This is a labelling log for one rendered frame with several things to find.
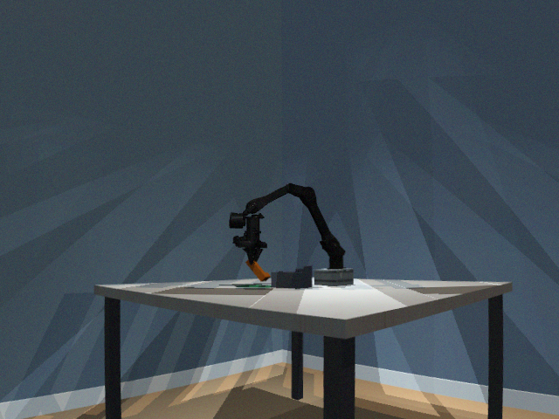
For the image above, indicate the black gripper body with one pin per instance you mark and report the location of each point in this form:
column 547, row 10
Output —
column 252, row 240

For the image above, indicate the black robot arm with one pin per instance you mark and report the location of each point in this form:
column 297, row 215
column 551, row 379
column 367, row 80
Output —
column 328, row 241

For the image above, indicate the orange block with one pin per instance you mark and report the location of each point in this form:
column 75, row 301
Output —
column 258, row 271

